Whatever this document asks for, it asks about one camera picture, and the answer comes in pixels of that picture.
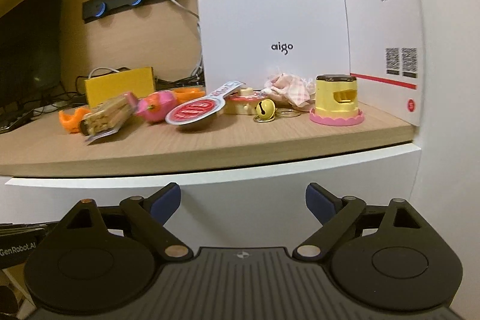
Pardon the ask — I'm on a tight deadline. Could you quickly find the white power cable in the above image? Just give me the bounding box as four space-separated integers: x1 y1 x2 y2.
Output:
163 0 205 81

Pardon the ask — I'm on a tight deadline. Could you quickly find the gold bell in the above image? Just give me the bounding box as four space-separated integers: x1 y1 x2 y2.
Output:
253 99 276 124

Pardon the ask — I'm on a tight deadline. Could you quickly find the black cable bundle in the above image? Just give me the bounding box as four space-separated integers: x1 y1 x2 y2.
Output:
34 76 89 118
154 74 206 88

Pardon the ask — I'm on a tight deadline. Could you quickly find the red white round packet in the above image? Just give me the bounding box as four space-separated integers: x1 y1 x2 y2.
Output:
165 80 246 131

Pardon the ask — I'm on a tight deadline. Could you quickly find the white coiled cable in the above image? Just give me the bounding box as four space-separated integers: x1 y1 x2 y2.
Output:
88 67 130 79

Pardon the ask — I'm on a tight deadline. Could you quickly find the pink small packet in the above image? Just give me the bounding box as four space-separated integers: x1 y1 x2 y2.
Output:
262 67 317 109

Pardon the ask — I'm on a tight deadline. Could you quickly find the yellow cardboard box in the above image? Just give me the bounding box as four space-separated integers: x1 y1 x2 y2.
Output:
83 67 156 109

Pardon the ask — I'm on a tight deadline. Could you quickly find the wafer biscuit packet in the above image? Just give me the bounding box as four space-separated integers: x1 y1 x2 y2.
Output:
79 92 139 146

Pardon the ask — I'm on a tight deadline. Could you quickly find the yellow cake toy pink base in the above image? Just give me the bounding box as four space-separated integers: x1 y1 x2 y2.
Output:
309 74 366 127

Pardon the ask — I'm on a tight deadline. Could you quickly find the black computer monitor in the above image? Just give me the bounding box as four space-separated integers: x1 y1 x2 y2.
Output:
0 0 66 107

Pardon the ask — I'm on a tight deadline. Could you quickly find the pink orange round toy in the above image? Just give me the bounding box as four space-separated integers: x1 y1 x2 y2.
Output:
134 89 179 125

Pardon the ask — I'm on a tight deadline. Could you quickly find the white computer case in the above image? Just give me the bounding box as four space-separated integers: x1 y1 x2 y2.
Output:
193 0 353 101

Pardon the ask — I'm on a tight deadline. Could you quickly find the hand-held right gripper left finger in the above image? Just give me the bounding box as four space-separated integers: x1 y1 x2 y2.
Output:
65 182 191 261

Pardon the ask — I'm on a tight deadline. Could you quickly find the white printed leaflet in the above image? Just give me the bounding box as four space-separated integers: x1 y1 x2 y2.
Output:
330 0 426 127

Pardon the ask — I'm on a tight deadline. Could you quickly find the black keyboard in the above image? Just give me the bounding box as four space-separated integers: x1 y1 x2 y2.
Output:
0 109 34 135

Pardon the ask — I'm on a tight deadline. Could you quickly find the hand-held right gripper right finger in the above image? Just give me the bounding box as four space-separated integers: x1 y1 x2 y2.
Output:
293 182 421 261

